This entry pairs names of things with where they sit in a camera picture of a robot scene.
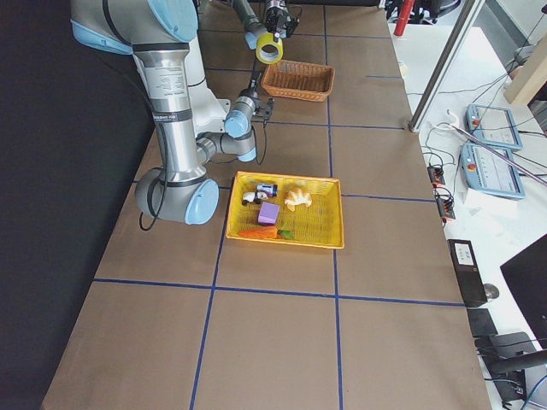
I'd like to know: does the purple foam block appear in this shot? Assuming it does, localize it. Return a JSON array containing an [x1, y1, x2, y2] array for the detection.
[[257, 202, 279, 226]]

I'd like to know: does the toy carrot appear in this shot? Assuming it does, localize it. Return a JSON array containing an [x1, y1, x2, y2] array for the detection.
[[238, 225, 294, 240]]

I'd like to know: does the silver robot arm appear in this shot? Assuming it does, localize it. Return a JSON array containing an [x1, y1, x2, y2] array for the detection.
[[227, 0, 300, 50], [70, 1, 259, 225]]

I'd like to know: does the black monitor stand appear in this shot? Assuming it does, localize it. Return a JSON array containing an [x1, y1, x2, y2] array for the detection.
[[474, 331, 546, 383]]

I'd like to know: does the red cylinder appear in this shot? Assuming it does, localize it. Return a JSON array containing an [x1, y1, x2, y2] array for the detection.
[[393, 0, 415, 37]]

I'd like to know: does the yellow tape roll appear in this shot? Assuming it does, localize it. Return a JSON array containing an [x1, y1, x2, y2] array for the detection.
[[256, 32, 284, 65]]

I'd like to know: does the upper teach pendant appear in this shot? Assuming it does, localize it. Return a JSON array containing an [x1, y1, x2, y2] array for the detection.
[[466, 104, 523, 151]]

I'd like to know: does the black monitor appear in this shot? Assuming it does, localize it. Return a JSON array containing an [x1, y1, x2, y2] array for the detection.
[[501, 237, 547, 348]]

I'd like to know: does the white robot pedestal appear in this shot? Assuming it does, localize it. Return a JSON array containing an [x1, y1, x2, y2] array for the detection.
[[185, 37, 230, 134]]

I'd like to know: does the aluminium frame post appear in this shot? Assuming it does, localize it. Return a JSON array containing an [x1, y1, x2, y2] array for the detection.
[[409, 0, 485, 133]]

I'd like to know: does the brown wicker basket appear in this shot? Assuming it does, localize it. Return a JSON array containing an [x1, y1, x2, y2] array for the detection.
[[262, 60, 335, 103]]

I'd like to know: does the black power box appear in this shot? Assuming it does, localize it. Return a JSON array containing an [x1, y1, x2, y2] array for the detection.
[[447, 239, 487, 308]]

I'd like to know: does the toy panda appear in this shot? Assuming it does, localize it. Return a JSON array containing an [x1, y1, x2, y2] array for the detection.
[[242, 191, 268, 206]]

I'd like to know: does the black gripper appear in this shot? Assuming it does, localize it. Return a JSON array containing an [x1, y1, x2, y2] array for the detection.
[[243, 71, 261, 100], [263, 0, 296, 42]]

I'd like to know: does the black power strip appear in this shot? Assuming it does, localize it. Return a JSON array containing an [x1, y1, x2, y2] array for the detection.
[[426, 165, 456, 224]]

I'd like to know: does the teach pendant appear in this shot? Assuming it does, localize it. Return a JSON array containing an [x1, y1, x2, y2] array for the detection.
[[466, 104, 523, 151], [460, 143, 526, 200]]

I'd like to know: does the lower teach pendant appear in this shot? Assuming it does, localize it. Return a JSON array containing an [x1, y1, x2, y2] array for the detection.
[[460, 143, 526, 200]]

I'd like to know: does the yellow wicker basket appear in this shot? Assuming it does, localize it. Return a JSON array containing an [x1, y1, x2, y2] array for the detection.
[[226, 171, 344, 249]]

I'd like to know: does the toy croissant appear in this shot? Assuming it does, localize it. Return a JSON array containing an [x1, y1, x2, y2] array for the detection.
[[284, 188, 312, 212]]

